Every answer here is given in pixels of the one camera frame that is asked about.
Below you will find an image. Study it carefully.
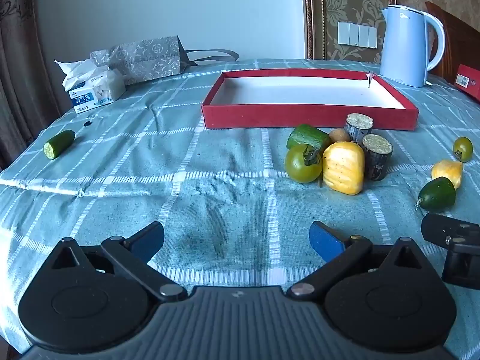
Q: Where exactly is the large yellow pepper piece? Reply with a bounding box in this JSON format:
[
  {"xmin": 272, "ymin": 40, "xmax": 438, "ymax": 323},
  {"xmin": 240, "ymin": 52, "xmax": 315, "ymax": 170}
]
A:
[{"xmin": 322, "ymin": 141, "xmax": 365, "ymax": 196}]

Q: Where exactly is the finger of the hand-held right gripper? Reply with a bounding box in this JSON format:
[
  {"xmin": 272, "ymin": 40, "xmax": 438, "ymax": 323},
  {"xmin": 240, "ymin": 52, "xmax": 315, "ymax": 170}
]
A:
[
  {"xmin": 442, "ymin": 238, "xmax": 480, "ymax": 290},
  {"xmin": 421, "ymin": 213, "xmax": 480, "ymax": 250}
]

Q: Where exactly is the grey patterned gift bag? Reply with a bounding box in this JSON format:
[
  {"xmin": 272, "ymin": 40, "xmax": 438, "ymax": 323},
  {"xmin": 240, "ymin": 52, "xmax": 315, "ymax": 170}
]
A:
[{"xmin": 90, "ymin": 35, "xmax": 240, "ymax": 86}]

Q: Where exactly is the cut cucumber piece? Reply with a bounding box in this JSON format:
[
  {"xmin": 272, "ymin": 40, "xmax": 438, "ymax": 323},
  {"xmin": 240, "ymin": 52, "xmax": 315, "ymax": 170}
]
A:
[
  {"xmin": 287, "ymin": 124, "xmax": 332, "ymax": 154},
  {"xmin": 43, "ymin": 130, "xmax": 76, "ymax": 160}
]

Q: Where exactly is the green tomato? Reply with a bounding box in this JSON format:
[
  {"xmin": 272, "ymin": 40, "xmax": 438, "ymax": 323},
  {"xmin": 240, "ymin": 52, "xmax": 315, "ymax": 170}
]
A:
[
  {"xmin": 284, "ymin": 144, "xmax": 324, "ymax": 184},
  {"xmin": 453, "ymin": 137, "xmax": 474, "ymax": 163}
]

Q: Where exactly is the white wall switch panel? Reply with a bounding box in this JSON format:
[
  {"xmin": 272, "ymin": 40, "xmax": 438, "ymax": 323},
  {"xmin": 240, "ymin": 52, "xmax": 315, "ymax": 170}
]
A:
[{"xmin": 337, "ymin": 21, "xmax": 377, "ymax": 49}]

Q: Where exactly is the white tissue pack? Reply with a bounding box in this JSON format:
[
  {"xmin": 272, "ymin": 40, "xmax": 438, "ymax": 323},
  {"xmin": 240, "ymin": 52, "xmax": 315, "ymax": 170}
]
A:
[{"xmin": 54, "ymin": 59, "xmax": 127, "ymax": 115}]

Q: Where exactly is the green checked tablecloth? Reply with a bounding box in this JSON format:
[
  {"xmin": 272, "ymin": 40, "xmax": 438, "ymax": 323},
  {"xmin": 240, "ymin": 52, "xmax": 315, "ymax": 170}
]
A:
[{"xmin": 0, "ymin": 58, "xmax": 480, "ymax": 360}]

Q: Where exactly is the red cardboard tray box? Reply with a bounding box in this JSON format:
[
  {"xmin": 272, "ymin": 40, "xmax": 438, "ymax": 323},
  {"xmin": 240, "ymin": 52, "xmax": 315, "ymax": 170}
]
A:
[{"xmin": 201, "ymin": 68, "xmax": 420, "ymax": 132}]

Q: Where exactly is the ornate wooden wall frame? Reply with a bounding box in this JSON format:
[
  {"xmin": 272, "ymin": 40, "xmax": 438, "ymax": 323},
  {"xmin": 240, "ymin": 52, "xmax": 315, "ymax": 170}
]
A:
[{"xmin": 300, "ymin": 0, "xmax": 397, "ymax": 61}]

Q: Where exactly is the light blue electric kettle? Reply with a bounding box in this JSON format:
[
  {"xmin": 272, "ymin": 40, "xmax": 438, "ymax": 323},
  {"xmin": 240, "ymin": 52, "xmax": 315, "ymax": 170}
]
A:
[{"xmin": 379, "ymin": 4, "xmax": 447, "ymax": 88}]

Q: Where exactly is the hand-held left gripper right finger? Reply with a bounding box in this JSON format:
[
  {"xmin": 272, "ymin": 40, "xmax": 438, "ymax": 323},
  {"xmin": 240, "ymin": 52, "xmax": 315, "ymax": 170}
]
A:
[{"xmin": 287, "ymin": 220, "xmax": 432, "ymax": 301}]

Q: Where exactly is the cucumber end piece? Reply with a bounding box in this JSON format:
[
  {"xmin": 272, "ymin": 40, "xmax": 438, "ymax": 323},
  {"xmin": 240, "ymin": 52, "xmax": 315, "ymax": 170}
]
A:
[{"xmin": 415, "ymin": 177, "xmax": 457, "ymax": 211}]

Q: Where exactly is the small yellow pepper piece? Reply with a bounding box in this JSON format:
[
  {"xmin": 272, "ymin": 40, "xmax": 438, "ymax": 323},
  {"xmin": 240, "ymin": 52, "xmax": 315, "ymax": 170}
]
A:
[{"xmin": 431, "ymin": 159, "xmax": 464, "ymax": 190}]

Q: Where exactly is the brown patterned curtain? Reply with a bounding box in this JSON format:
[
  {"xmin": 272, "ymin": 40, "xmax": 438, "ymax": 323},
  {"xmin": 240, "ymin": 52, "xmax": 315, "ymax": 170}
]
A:
[{"xmin": 0, "ymin": 0, "xmax": 62, "ymax": 169}]

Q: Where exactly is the flat red box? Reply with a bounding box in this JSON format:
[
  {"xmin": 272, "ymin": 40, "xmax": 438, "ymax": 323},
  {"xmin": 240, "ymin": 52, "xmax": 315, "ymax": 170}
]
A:
[{"xmin": 455, "ymin": 64, "xmax": 480, "ymax": 102}]

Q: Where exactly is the dark sugarcane piece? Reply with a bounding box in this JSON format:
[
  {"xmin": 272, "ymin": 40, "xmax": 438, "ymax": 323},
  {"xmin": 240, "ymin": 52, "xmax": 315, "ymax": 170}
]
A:
[
  {"xmin": 362, "ymin": 134, "xmax": 394, "ymax": 181},
  {"xmin": 345, "ymin": 113, "xmax": 374, "ymax": 144}
]

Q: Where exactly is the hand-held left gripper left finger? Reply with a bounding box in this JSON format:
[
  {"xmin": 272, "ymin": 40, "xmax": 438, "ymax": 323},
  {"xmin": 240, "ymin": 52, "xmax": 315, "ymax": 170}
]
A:
[{"xmin": 50, "ymin": 221, "xmax": 188, "ymax": 303}]

